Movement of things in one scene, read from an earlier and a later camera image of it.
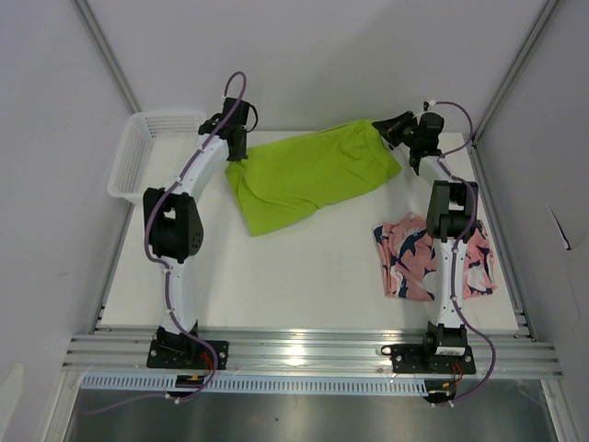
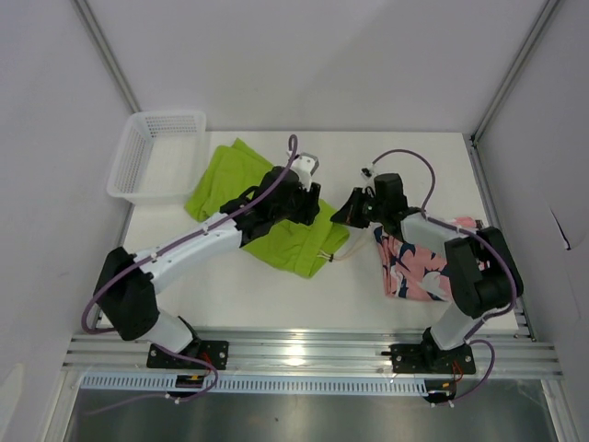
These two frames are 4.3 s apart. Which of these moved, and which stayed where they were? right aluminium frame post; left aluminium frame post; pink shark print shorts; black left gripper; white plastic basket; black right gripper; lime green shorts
Moved: black left gripper; lime green shorts; black right gripper
Stayed: white plastic basket; right aluminium frame post; left aluminium frame post; pink shark print shorts
